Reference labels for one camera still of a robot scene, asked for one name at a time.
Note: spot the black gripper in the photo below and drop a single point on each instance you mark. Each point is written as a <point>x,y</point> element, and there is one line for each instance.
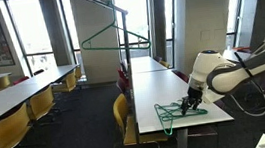
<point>196,95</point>

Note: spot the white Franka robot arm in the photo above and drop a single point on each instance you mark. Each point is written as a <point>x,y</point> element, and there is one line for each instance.
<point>212,63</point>

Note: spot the dark red chair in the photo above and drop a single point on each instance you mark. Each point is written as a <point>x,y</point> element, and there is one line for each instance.
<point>182,76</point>

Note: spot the orange chair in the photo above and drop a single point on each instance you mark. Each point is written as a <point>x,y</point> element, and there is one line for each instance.
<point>242,49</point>

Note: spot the tall window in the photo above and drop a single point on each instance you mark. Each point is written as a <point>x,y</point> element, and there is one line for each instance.
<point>29,25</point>
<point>71,27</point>
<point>135,6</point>
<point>234,8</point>
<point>168,9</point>

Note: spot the metal clothes rail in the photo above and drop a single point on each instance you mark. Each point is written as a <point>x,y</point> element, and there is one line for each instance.
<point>125,34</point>

